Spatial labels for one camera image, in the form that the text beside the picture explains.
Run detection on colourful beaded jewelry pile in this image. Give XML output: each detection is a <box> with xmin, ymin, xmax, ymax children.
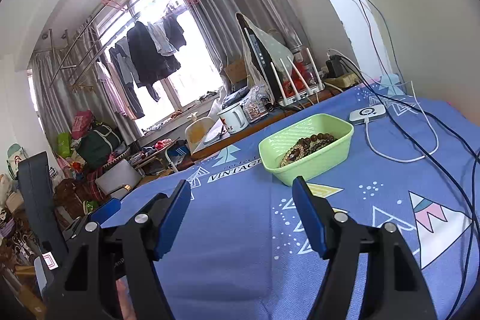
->
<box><xmin>279</xmin><ymin>142</ymin><xmax>317</xmax><ymax>167</ymax></box>

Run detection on person's left hand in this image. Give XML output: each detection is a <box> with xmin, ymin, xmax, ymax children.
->
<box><xmin>115</xmin><ymin>280</ymin><xmax>137</xmax><ymax>320</ymax></box>

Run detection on white handbag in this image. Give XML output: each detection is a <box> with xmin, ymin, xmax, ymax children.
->
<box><xmin>95</xmin><ymin>159</ymin><xmax>142</xmax><ymax>200</ymax></box>

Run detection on dark green duffel bag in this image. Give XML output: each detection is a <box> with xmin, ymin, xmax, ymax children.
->
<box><xmin>76</xmin><ymin>124</ymin><xmax>122</xmax><ymax>169</ymax></box>

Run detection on blue patterned bed sheet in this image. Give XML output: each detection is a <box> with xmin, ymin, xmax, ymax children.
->
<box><xmin>106</xmin><ymin>88</ymin><xmax>479</xmax><ymax>319</ymax></box>

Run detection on white yellow chair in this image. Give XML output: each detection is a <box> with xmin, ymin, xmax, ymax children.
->
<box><xmin>185</xmin><ymin>116</ymin><xmax>215</xmax><ymax>154</ymax></box>

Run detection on grey left curtain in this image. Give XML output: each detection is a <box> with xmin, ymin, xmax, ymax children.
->
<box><xmin>28</xmin><ymin>23</ymin><xmax>141</xmax><ymax>151</ymax></box>

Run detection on green plastic basket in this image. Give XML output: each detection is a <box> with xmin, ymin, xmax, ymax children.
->
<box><xmin>259</xmin><ymin>114</ymin><xmax>354</xmax><ymax>186</ymax></box>

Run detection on wooden desk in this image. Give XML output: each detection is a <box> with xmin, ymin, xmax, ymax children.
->
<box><xmin>191</xmin><ymin>88</ymin><xmax>340</xmax><ymax>163</ymax></box>

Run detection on dark hanging jacket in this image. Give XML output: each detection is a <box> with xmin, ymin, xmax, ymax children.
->
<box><xmin>127</xmin><ymin>21</ymin><xmax>181</xmax><ymax>85</ymax></box>

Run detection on white power bank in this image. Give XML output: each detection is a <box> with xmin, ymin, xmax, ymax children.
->
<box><xmin>349</xmin><ymin>104</ymin><xmax>386</xmax><ymax>124</ymax></box>

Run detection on white enamel mug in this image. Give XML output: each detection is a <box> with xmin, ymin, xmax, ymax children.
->
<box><xmin>218</xmin><ymin>102</ymin><xmax>248</xmax><ymax>135</ymax></box>

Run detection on beige power strip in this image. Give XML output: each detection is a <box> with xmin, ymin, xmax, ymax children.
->
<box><xmin>324</xmin><ymin>72</ymin><xmax>360</xmax><ymax>90</ymax></box>

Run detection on white wifi router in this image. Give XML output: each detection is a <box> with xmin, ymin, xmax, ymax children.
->
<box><xmin>267</xmin><ymin>46</ymin><xmax>326</xmax><ymax>106</ymax></box>

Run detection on cardboard box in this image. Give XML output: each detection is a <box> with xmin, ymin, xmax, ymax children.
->
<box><xmin>224</xmin><ymin>59</ymin><xmax>247</xmax><ymax>84</ymax></box>

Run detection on black power adapter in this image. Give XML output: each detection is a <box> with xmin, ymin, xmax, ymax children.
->
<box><xmin>325</xmin><ymin>54</ymin><xmax>345</xmax><ymax>78</ymax></box>

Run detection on covered black monitor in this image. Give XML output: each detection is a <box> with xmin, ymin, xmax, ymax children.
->
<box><xmin>235</xmin><ymin>12</ymin><xmax>294</xmax><ymax>101</ymax></box>

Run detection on white charging cable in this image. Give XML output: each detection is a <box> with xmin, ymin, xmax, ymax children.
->
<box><xmin>364</xmin><ymin>81</ymin><xmax>440</xmax><ymax>164</ymax></box>

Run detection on black cable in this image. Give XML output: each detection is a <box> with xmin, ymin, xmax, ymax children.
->
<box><xmin>288</xmin><ymin>0</ymin><xmax>480</xmax><ymax>317</ymax></box>

